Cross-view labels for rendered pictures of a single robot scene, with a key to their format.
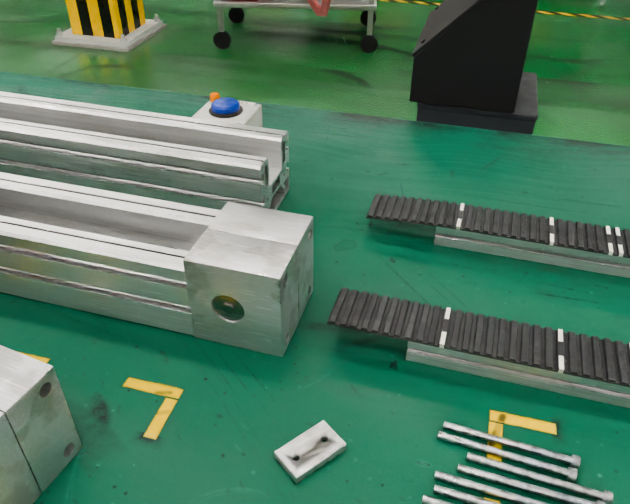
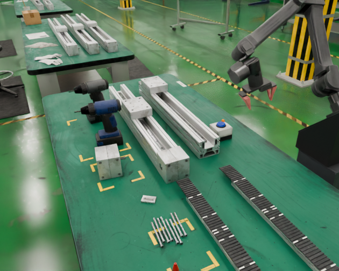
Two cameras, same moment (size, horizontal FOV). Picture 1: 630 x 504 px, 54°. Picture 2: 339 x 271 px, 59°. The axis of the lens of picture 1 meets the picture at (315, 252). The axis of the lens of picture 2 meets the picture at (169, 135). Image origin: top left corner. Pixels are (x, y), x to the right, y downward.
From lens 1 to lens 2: 0.77 m
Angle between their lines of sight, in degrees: 43
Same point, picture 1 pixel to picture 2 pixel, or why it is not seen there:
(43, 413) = (115, 163)
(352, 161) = (246, 155)
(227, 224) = (172, 150)
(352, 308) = (183, 182)
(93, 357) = (139, 164)
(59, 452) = (117, 173)
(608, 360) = (214, 223)
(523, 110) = (333, 168)
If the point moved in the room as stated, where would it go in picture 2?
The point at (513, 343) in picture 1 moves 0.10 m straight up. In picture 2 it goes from (202, 207) to (202, 184)
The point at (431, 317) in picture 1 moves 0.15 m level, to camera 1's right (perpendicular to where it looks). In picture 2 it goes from (195, 193) to (228, 216)
